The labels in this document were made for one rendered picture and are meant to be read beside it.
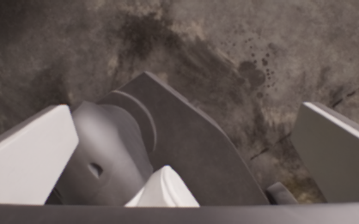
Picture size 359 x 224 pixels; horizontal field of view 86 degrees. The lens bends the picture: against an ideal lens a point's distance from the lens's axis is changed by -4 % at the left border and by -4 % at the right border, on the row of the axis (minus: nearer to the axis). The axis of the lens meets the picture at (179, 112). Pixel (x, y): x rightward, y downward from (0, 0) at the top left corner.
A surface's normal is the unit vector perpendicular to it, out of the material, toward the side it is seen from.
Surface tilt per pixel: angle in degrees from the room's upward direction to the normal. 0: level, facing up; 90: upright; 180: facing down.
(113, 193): 29
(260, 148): 0
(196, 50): 0
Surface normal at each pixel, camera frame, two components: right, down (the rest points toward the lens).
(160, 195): -0.47, -0.63
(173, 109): -0.03, 0.15
